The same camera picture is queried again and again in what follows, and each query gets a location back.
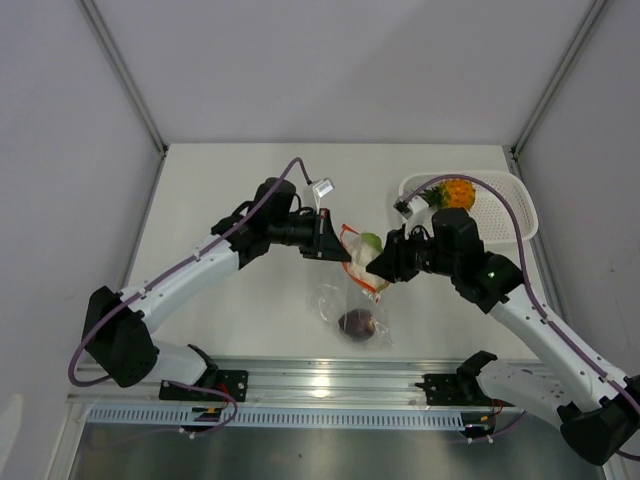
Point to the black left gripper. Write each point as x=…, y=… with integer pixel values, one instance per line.
x=323, y=242

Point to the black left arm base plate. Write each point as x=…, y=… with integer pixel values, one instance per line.
x=216, y=385

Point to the dark red toy apple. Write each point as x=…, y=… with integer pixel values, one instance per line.
x=358, y=324

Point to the toy pineapple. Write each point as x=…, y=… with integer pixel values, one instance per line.
x=451, y=193

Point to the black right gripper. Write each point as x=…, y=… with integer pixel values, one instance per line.
x=391, y=264

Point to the white plastic basket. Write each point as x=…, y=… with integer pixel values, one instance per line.
x=493, y=220

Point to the frame post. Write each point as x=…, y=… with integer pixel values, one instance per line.
x=117, y=63
x=561, y=72

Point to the left back frame post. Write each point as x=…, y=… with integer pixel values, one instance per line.
x=117, y=63

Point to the white toy garlic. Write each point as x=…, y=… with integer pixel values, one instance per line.
x=361, y=255

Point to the clear zip bag orange zipper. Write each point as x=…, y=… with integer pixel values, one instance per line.
x=333, y=293

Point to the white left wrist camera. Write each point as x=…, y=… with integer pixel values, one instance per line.
x=313, y=194

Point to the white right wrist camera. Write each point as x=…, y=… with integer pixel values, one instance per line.
x=414, y=212

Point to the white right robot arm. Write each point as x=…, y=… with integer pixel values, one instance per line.
x=593, y=403

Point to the right back frame post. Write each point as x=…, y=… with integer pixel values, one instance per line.
x=561, y=72

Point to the aluminium frame rail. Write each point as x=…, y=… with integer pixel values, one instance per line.
x=313, y=383

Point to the white slotted cable duct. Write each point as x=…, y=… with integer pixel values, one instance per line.
x=280, y=417

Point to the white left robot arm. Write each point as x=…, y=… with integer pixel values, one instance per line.
x=119, y=325

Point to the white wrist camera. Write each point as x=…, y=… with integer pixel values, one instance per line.
x=414, y=212
x=313, y=194

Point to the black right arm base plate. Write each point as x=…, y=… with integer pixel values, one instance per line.
x=455, y=390

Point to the green toy cabbage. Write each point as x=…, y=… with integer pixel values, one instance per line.
x=372, y=240

